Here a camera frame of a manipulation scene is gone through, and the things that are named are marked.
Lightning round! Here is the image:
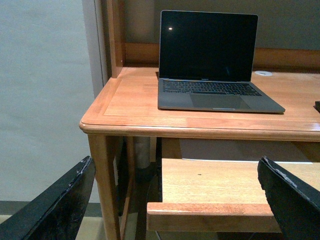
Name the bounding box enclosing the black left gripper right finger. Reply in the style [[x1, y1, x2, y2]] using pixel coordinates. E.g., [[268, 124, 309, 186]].
[[257, 157, 320, 240]]

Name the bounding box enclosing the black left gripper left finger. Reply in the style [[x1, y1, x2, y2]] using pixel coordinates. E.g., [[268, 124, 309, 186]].
[[0, 156, 96, 240]]

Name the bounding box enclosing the wooden pull-out keyboard tray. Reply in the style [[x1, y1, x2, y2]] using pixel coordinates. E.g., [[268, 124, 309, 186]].
[[146, 158, 320, 233]]

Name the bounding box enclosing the black mouse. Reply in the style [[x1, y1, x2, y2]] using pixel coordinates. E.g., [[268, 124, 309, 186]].
[[313, 101, 320, 112]]

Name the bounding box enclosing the wooden desk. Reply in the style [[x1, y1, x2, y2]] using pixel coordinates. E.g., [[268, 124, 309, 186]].
[[79, 0, 320, 240]]

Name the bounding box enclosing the grey open laptop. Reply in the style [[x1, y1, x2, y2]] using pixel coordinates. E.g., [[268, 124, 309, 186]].
[[157, 10, 285, 114]]

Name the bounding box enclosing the white cable grommet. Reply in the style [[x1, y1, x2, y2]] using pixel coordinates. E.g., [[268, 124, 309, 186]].
[[254, 70, 273, 77]]

